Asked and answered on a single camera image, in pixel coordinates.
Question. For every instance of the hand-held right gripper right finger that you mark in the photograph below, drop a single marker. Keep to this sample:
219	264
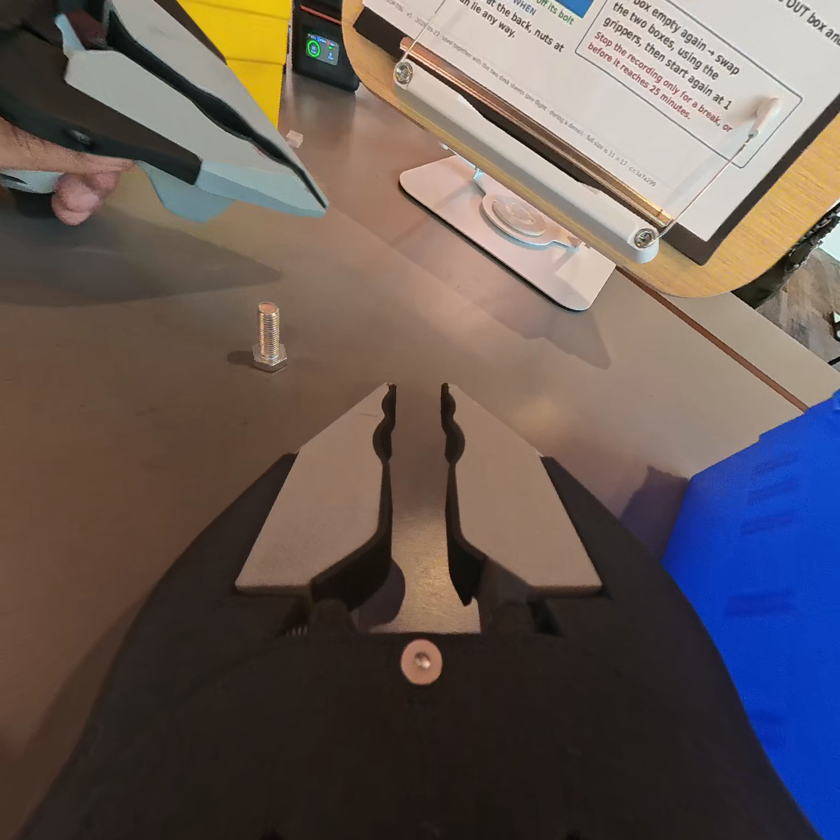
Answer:
518	518

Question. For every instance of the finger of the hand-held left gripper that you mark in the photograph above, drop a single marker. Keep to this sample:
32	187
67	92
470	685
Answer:
164	115
190	59

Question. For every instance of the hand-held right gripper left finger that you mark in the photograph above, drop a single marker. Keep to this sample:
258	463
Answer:
321	512

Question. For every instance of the silver hex bolt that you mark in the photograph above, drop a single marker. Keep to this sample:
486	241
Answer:
268	328

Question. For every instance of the person's left hand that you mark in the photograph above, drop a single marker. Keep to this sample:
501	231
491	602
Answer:
39	151

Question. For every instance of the yellow plastic bin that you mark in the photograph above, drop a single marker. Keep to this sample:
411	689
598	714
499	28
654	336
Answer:
249	39

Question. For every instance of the small clear plastic piece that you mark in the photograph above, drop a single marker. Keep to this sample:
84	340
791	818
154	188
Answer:
293	138

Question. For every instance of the black device with screen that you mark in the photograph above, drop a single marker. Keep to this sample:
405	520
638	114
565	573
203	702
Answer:
328	75

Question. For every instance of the blue plastic bin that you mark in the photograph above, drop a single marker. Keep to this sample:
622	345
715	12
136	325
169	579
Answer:
774	558

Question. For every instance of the printed instruction sheet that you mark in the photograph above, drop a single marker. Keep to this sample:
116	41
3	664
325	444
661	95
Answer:
590	98

